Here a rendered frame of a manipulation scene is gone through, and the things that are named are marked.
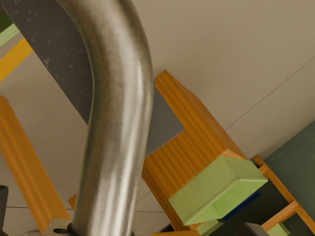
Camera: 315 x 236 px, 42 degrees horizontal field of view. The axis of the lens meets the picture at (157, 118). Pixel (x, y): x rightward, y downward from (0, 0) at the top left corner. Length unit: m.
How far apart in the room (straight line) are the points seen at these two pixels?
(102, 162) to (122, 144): 0.01
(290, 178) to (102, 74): 6.02
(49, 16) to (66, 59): 0.03
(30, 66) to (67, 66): 1.67
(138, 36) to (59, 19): 0.06
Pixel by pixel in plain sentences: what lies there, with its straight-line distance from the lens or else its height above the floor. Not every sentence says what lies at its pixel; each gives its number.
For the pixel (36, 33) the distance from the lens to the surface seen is 0.25.
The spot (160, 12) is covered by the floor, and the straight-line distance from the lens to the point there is 2.09.
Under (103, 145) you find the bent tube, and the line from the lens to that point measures 0.19.
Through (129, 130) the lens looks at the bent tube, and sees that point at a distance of 0.19.
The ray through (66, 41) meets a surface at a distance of 0.24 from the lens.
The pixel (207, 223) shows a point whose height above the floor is 0.31.
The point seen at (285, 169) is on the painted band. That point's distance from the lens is 6.21.
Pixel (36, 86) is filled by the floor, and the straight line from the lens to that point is 2.02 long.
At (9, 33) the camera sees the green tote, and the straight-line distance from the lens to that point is 0.36.
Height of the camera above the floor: 1.22
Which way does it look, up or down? 25 degrees down
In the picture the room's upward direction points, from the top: 144 degrees clockwise
